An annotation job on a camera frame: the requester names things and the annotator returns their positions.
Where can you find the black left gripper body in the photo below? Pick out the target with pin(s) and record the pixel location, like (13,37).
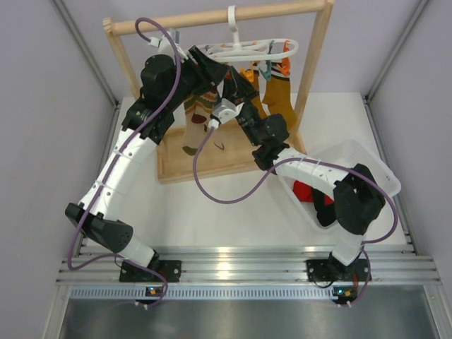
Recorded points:
(194,80)

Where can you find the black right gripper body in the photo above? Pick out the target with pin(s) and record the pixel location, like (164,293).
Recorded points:
(243,95)

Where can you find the white plastic clip hanger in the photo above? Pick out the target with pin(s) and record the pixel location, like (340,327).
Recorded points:
(256,50)

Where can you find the black sock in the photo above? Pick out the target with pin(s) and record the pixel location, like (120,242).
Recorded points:
(324,207)

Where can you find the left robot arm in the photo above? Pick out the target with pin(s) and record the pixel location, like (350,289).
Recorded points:
(123,169)

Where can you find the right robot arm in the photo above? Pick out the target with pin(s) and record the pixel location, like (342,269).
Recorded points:
(356,200)

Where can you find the teal clothes clip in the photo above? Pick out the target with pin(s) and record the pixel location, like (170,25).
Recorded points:
(267,71)

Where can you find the orange clothes clip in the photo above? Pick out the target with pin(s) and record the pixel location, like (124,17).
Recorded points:
(285,65)

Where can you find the mustard yellow sock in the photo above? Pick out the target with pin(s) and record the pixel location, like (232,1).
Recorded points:
(253,78)
(277,97)

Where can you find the beige green striped sock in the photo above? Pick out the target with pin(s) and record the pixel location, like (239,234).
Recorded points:
(197,109)

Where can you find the wooden hanging rack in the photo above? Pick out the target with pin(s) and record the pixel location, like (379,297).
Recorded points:
(225,150)

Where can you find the white plastic basket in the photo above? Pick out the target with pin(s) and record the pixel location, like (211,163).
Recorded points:
(347,153)

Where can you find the red christmas sock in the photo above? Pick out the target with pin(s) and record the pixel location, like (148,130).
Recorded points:
(306,193)

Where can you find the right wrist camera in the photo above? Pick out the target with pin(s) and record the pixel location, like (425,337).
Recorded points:
(224,112)

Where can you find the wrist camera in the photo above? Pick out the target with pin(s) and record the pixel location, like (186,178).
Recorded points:
(224,112)
(164,44)

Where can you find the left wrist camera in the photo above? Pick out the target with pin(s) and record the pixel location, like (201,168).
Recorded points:
(164,44)

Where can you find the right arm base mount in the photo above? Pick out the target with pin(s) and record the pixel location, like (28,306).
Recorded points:
(335,272)

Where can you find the aluminium rail frame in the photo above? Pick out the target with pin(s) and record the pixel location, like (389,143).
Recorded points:
(230,273)

